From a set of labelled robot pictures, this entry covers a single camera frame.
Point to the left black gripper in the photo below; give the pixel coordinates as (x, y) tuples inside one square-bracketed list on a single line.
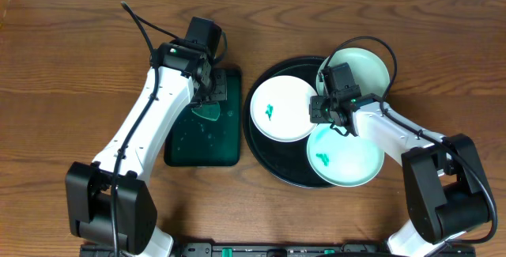
[(217, 85)]

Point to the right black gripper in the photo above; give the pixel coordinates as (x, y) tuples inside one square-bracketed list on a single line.
[(315, 115)]

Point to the green wavy sponge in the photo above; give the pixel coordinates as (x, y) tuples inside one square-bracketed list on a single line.
[(209, 112)]

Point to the white plate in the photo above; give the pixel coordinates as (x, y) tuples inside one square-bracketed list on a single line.
[(279, 108)]

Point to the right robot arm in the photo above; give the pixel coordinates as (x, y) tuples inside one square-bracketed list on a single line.
[(448, 196)]

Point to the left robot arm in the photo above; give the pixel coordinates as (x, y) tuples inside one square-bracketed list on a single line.
[(108, 200)]

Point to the rectangular green tray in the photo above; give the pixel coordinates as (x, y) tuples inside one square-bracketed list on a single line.
[(197, 142)]

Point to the round black tray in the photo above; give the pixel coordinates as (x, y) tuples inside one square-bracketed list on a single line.
[(287, 161)]

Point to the pale green plate top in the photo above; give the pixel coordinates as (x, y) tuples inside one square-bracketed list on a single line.
[(368, 70)]

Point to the pale green plate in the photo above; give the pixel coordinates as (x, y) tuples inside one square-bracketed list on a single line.
[(344, 161), (368, 70)]

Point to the pale green plate bottom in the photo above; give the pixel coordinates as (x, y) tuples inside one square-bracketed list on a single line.
[(344, 161)]

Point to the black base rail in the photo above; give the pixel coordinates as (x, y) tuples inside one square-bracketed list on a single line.
[(230, 250)]

